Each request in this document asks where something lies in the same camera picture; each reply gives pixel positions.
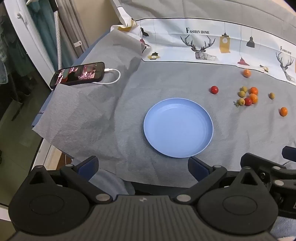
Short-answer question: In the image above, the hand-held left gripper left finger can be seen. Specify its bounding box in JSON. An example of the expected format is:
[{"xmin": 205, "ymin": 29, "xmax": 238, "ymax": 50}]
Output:
[{"xmin": 28, "ymin": 156, "xmax": 114, "ymax": 205}]

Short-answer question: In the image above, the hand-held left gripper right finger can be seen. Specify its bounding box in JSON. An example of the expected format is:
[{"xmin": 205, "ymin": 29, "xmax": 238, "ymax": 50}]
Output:
[{"xmin": 171, "ymin": 156, "xmax": 262, "ymax": 205}]

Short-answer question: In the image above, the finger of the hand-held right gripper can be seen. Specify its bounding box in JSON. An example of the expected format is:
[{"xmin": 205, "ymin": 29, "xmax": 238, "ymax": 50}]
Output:
[
  {"xmin": 282, "ymin": 146, "xmax": 296, "ymax": 161},
  {"xmin": 240, "ymin": 152, "xmax": 289, "ymax": 181}
]

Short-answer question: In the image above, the blue plate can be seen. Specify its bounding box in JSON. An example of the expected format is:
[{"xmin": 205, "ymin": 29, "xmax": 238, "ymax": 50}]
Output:
[{"xmin": 143, "ymin": 98, "xmax": 214, "ymax": 158}]

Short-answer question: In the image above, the grey cloth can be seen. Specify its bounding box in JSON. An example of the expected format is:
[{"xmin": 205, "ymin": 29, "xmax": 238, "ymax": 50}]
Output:
[{"xmin": 31, "ymin": 30, "xmax": 296, "ymax": 189}]

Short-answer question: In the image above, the black smartphone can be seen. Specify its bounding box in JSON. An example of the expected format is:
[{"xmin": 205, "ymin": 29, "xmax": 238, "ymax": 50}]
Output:
[{"xmin": 49, "ymin": 62, "xmax": 105, "ymax": 89}]

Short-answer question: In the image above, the white printed deer cloth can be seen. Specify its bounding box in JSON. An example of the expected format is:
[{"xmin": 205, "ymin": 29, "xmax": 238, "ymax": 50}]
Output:
[{"xmin": 110, "ymin": 0, "xmax": 296, "ymax": 84}]

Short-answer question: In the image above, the patterned white pole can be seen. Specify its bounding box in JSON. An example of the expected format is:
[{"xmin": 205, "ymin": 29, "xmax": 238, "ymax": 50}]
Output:
[{"xmin": 50, "ymin": 0, "xmax": 63, "ymax": 70}]

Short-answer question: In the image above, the grey curtain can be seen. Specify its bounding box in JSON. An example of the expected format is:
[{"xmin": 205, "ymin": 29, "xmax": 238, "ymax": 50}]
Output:
[{"xmin": 55, "ymin": 0, "xmax": 89, "ymax": 63}]

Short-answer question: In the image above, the teal curtain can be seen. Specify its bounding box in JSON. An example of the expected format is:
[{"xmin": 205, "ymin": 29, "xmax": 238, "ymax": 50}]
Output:
[{"xmin": 29, "ymin": 0, "xmax": 58, "ymax": 66}]

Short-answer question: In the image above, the grey quilt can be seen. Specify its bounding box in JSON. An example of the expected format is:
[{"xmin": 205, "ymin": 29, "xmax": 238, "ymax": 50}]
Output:
[{"xmin": 120, "ymin": 0, "xmax": 296, "ymax": 45}]

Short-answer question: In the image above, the white charging cable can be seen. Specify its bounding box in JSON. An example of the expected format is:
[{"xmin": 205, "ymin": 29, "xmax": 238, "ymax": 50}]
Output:
[{"xmin": 92, "ymin": 68, "xmax": 121, "ymax": 85}]

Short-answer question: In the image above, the white door frame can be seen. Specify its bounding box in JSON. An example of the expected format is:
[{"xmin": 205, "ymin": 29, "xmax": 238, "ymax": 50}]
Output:
[{"xmin": 4, "ymin": 0, "xmax": 57, "ymax": 80}]

